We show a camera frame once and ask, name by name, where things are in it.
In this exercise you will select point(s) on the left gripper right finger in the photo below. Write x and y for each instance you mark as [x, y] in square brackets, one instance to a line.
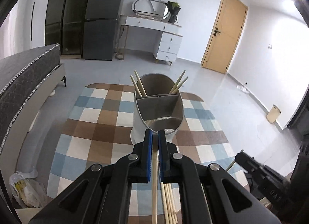
[208, 194]

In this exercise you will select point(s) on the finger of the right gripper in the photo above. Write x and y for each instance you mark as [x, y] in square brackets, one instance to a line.
[271, 184]

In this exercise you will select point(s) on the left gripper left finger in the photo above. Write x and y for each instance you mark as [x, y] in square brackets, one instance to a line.
[102, 193]

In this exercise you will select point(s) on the wooden chopstick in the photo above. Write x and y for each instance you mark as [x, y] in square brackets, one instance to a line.
[172, 203]
[168, 199]
[154, 183]
[231, 165]
[178, 86]
[136, 86]
[164, 202]
[177, 82]
[140, 85]

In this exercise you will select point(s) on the checkered table cloth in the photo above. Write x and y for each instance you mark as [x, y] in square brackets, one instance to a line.
[102, 128]

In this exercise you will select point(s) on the beige waste bin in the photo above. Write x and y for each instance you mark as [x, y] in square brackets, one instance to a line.
[273, 114]

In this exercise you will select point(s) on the white plastic bag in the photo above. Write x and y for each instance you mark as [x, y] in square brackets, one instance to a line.
[27, 192]

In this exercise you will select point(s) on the white paper on floor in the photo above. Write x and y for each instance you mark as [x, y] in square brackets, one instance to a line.
[243, 89]

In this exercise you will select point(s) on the grey utensil holder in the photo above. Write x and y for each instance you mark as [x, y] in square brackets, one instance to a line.
[159, 110]

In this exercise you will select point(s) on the grey mattress bed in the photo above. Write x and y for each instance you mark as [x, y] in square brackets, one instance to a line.
[21, 75]

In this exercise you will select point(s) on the white dressing table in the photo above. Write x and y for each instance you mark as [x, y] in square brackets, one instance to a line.
[161, 39]

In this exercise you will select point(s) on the yellow wooden door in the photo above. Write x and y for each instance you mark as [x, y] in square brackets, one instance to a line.
[226, 32]

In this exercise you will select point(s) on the black glass cabinet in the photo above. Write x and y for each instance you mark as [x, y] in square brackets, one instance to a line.
[64, 25]

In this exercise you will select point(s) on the white wardrobe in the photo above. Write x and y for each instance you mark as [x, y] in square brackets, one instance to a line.
[30, 24]

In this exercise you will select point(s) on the oval vanity mirror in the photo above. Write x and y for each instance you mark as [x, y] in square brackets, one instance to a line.
[153, 9]

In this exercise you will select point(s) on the dark grey refrigerator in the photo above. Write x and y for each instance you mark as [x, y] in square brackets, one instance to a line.
[100, 29]

